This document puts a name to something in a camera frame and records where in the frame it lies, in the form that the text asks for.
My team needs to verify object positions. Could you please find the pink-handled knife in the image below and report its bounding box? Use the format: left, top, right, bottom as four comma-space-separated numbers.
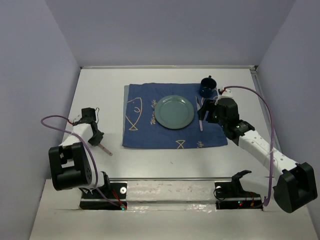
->
194, 96, 205, 132

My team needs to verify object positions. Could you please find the dark blue mug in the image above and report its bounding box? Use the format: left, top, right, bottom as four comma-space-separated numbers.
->
198, 75, 217, 99

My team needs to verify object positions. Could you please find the teal green plate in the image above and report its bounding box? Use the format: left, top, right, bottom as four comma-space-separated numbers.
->
154, 95, 195, 130

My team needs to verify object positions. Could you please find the pink-handled fork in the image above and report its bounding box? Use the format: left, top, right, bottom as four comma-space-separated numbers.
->
98, 143, 113, 156

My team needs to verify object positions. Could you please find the blue fish-print placemat cloth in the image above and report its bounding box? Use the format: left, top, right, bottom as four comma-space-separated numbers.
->
122, 83, 228, 149

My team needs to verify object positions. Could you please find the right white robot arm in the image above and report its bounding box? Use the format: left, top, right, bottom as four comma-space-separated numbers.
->
197, 97, 318, 213

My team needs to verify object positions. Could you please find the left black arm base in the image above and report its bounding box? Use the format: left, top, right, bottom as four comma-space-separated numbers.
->
79, 181, 128, 211

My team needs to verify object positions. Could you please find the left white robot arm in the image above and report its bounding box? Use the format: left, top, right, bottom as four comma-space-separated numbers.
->
48, 107, 111, 198

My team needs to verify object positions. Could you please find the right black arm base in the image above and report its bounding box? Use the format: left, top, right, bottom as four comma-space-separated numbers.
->
213, 170, 263, 210

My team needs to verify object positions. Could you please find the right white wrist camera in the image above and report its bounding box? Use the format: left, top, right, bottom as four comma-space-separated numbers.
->
216, 87, 233, 101

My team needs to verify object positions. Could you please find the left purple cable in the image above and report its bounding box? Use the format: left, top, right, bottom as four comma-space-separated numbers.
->
40, 115, 126, 210

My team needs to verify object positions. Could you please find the purple cable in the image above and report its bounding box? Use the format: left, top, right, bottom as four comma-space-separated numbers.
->
223, 85, 276, 207
40, 115, 126, 210

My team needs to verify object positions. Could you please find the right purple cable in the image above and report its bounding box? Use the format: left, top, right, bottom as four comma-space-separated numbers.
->
223, 85, 276, 207

